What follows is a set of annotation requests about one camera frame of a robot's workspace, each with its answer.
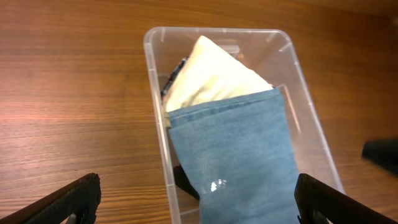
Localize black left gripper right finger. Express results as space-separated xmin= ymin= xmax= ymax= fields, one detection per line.
xmin=295 ymin=173 xmax=397 ymax=224

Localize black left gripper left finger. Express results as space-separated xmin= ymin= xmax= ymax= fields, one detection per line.
xmin=1 ymin=173 xmax=101 ymax=224

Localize blue jeans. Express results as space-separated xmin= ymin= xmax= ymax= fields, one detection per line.
xmin=169 ymin=88 xmax=299 ymax=223

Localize cream cloth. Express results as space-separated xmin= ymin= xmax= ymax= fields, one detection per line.
xmin=162 ymin=36 xmax=274 ymax=128

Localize plaid cloth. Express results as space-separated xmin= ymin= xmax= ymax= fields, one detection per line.
xmin=160 ymin=57 xmax=188 ymax=98

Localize black cloth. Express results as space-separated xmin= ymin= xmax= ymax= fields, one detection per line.
xmin=173 ymin=166 xmax=200 ymax=200

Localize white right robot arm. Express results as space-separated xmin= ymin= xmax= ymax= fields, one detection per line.
xmin=362 ymin=139 xmax=397 ymax=175

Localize clear plastic storage container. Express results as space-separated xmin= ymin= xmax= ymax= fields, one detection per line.
xmin=144 ymin=27 xmax=343 ymax=223

